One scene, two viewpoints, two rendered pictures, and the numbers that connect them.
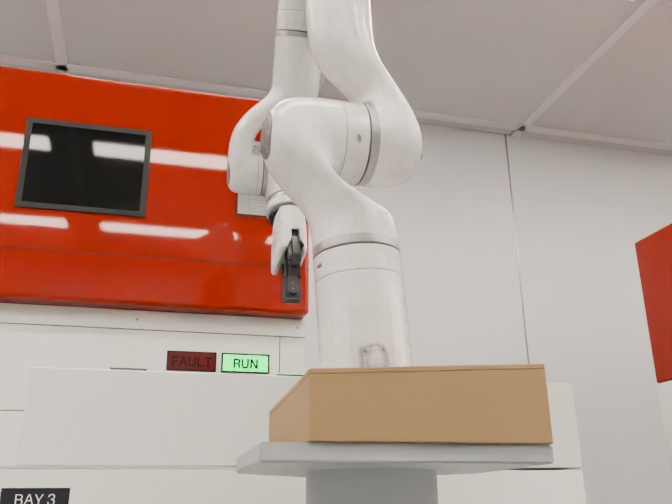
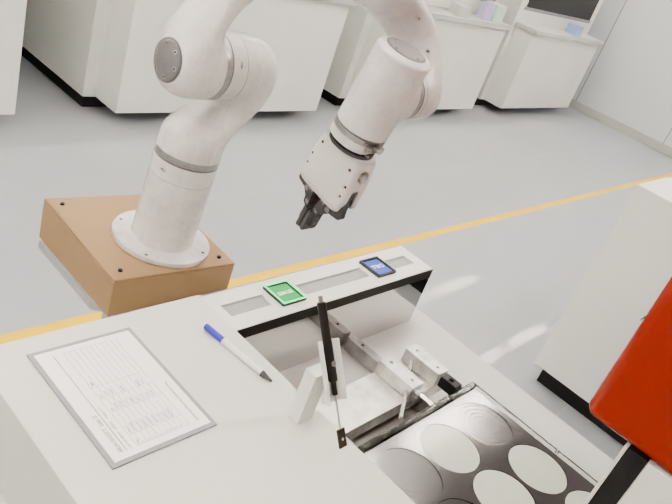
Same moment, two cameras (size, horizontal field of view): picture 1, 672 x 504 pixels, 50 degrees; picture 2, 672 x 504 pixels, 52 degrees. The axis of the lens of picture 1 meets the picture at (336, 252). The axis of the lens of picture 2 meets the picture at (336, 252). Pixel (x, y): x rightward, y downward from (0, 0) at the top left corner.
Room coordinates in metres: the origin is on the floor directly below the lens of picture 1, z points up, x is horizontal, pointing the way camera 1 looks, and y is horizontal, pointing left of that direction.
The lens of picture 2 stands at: (2.03, -0.54, 1.60)
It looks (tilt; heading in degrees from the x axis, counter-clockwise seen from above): 27 degrees down; 140
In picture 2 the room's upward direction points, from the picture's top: 21 degrees clockwise
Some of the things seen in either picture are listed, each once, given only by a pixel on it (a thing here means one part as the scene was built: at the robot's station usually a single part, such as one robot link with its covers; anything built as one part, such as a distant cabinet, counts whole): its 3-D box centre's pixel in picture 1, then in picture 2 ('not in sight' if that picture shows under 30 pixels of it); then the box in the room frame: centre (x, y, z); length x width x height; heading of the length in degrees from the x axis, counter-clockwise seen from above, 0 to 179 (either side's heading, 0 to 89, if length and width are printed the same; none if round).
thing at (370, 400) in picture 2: not in sight; (365, 403); (1.40, 0.17, 0.87); 0.36 x 0.08 x 0.03; 105
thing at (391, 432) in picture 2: not in sight; (414, 419); (1.47, 0.21, 0.90); 0.38 x 0.01 x 0.01; 105
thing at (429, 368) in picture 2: not in sight; (424, 364); (1.35, 0.33, 0.89); 0.08 x 0.03 x 0.03; 15
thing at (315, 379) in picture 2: not in sight; (322, 387); (1.50, -0.03, 1.03); 0.06 x 0.04 x 0.13; 15
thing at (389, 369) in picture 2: not in sight; (399, 376); (1.38, 0.25, 0.89); 0.08 x 0.03 x 0.03; 15
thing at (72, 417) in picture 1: (212, 422); (321, 310); (1.17, 0.20, 0.89); 0.55 x 0.09 x 0.14; 105
